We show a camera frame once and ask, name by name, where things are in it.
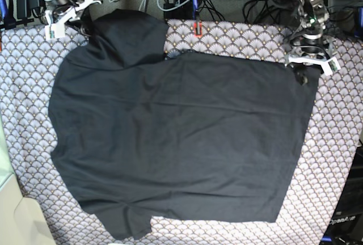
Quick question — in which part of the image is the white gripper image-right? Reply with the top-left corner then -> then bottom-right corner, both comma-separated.
284,39 -> 339,86

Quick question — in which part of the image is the black power adapter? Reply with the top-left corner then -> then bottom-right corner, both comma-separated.
16,0 -> 40,20

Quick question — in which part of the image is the beige plastic bin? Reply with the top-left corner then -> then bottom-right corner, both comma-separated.
1,129 -> 55,244

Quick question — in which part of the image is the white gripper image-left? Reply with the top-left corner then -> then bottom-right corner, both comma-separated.
44,0 -> 102,40

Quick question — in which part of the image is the red table clamp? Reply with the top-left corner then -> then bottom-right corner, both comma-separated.
193,21 -> 202,38

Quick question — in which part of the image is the fan-patterned table cloth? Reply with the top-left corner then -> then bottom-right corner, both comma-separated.
1,20 -> 362,244

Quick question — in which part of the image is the blue clamp right edge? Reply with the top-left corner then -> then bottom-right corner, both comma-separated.
354,7 -> 363,39

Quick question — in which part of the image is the black cable bundle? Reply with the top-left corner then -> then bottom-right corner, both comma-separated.
198,0 -> 296,26

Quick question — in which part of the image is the dark grey T-shirt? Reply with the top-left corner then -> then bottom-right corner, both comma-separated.
48,10 -> 320,239

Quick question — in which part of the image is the blue clamp edge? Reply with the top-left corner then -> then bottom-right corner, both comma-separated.
354,7 -> 363,39
0,0 -> 8,21

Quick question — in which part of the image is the black OpenArm case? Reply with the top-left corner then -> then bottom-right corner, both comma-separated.
320,146 -> 362,244

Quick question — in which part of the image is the blue clamp left edge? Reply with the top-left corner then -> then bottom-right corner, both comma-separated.
0,0 -> 8,21

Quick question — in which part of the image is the blue clamp handle centre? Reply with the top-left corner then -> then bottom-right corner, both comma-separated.
192,0 -> 199,20

